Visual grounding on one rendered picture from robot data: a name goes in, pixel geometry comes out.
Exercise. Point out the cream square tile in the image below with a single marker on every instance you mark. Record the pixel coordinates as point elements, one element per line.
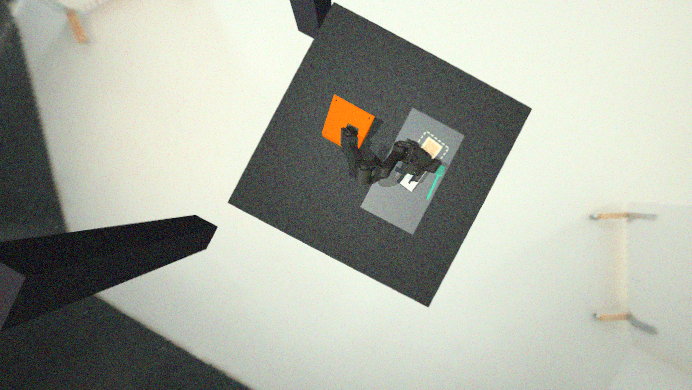
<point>432,147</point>

